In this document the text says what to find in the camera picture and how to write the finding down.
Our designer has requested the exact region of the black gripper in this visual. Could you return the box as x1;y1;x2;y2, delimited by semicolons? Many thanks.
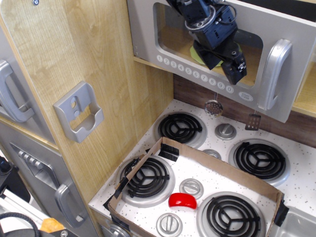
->
189;3;247;85

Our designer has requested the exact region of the grey toy microwave door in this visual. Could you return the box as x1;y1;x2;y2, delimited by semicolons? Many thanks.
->
127;0;316;122

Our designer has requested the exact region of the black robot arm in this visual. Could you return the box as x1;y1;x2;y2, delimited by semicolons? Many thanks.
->
168;0;247;85

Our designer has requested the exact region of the green toy plate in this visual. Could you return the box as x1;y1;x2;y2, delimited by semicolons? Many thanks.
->
190;44;242;67

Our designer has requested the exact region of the hanging toy strainer spoon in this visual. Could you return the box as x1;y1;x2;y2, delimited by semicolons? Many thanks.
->
204;92;223;118

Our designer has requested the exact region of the hanging toy spatula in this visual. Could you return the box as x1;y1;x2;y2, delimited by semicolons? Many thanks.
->
245;111;261;131

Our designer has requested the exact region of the grey back stove knob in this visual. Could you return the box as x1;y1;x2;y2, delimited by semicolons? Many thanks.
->
215;123;237;140

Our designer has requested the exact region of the grey stove knob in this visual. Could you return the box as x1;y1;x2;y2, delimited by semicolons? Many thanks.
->
179;178;204;199
215;123;237;140
156;213;183;237

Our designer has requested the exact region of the back left stove burner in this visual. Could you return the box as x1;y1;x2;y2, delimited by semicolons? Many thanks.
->
154;112;207;149

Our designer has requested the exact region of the stove burner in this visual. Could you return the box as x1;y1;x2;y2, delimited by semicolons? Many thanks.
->
154;112;207;149
196;192;266;237
228;139;291;187
121;156;176;208

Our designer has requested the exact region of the small grey middle knob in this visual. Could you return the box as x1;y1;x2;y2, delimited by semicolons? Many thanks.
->
203;149;222;160

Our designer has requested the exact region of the brown cardboard tray border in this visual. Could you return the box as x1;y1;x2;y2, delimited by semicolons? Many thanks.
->
103;138;289;237

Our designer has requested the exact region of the back right stove burner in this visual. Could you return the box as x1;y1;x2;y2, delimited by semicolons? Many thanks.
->
228;139;291;187

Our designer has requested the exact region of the grey centre stove knob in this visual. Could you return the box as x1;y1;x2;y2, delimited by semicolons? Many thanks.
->
179;178;204;199

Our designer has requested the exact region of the front left stove burner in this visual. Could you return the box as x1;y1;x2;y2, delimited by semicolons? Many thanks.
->
121;156;176;208

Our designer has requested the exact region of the red toy food piece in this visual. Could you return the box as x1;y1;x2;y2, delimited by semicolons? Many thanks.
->
168;193;198;210

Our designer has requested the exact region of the front right stove burner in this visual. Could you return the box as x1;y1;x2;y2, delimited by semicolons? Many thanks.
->
196;192;266;237

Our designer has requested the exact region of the grey front stove knob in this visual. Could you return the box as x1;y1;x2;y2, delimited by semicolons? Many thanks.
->
156;213;183;237

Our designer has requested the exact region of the steel toy sink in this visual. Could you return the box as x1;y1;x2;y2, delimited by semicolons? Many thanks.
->
268;207;316;237

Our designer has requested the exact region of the grey oven knob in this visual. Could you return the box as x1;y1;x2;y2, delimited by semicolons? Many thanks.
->
110;224;130;237

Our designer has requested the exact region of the grey ice dispenser panel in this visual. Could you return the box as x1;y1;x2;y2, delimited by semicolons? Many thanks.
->
10;143;60;190

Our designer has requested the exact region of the grey wall phone holder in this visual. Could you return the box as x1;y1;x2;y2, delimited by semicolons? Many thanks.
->
53;81;104;143

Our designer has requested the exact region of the upper grey fridge handle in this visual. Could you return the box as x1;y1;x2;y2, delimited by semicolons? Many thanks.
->
0;60;35;122

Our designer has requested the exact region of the grey fridge handle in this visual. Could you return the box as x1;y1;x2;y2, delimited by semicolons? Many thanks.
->
0;60;35;122
54;184;84;228

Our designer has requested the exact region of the lower grey fridge handle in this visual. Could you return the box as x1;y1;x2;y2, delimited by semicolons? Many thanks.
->
54;184;84;228

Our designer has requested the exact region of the black braided cable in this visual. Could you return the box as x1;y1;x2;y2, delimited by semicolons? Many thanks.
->
0;212;40;237

